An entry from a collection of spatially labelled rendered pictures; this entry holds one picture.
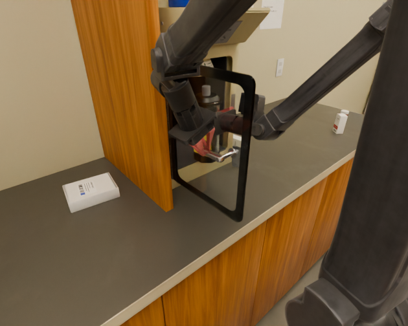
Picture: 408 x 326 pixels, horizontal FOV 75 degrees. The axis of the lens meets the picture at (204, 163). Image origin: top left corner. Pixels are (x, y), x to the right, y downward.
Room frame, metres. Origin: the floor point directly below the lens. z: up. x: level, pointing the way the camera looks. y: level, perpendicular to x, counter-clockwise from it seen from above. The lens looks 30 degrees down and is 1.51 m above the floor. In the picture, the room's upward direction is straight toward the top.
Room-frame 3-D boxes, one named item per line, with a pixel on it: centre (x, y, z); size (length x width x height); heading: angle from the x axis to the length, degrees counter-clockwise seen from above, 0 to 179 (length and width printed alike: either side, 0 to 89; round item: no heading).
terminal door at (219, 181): (0.66, 0.00, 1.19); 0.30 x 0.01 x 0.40; 43
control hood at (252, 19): (0.83, -0.04, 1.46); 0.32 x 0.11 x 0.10; 131
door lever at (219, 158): (0.58, -0.03, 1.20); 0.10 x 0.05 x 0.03; 43
